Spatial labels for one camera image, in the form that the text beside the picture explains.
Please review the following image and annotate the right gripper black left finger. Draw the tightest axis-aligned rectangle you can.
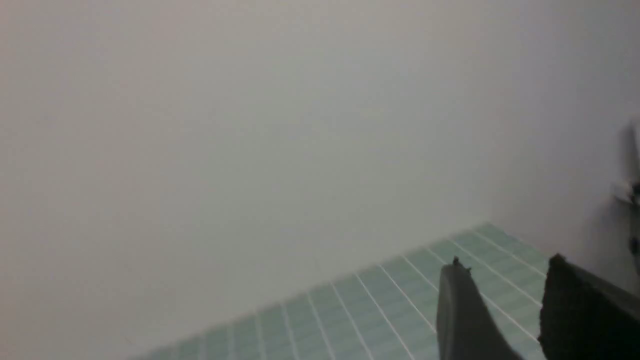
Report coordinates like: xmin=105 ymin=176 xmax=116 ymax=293
xmin=436 ymin=257 xmax=522 ymax=360

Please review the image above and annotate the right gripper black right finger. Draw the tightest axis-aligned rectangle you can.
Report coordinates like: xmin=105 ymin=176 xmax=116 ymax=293
xmin=538 ymin=254 xmax=640 ymax=360

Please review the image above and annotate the green checkered tablecloth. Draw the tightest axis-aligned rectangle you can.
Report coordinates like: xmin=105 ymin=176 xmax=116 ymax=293
xmin=140 ymin=223 xmax=548 ymax=360

